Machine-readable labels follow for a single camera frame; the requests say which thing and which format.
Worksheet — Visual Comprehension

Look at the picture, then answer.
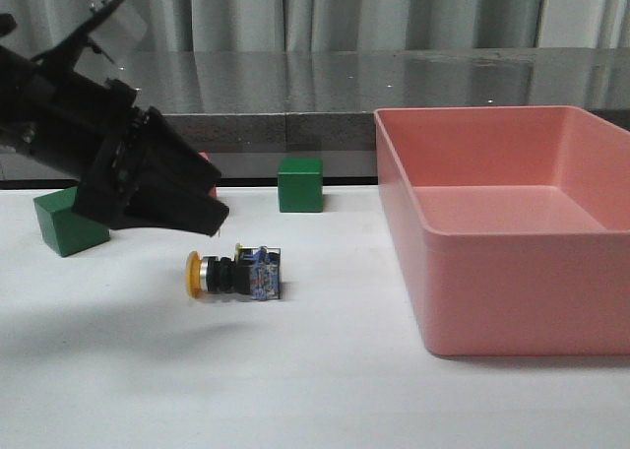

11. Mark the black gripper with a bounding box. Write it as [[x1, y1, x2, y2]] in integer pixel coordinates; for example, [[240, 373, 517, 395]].
[[71, 82, 229, 236]]

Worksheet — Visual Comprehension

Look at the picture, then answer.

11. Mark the green cube near fingers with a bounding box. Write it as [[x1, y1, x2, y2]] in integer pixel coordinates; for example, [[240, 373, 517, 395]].
[[33, 186, 110, 257]]

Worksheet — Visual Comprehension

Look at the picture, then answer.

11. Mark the green cube far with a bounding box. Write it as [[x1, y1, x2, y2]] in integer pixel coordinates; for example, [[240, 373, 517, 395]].
[[278, 158, 324, 213]]

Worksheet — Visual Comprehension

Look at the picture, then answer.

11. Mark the large pink cube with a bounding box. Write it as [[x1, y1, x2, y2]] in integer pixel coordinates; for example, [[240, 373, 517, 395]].
[[199, 152, 218, 198]]

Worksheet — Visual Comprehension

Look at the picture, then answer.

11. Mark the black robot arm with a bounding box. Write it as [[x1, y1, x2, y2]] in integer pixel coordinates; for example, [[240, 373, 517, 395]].
[[1, 0, 229, 236]]

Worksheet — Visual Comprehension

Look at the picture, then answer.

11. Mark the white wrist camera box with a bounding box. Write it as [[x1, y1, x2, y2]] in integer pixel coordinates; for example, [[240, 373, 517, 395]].
[[91, 3, 147, 63]]

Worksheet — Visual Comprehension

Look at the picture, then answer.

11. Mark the pink plastic bin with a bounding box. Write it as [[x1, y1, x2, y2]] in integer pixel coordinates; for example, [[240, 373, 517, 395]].
[[375, 105, 629, 356]]

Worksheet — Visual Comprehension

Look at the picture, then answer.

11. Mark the grey-green curtain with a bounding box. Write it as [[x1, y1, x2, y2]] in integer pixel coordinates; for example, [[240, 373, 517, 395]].
[[1, 0, 629, 54]]

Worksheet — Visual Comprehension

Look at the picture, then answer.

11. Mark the yellow push button switch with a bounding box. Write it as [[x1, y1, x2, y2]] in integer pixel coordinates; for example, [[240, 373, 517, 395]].
[[184, 243, 282, 301]]

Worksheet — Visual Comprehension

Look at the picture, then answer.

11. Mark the grey stone counter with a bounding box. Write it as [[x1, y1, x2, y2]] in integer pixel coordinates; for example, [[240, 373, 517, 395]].
[[0, 47, 630, 184]]

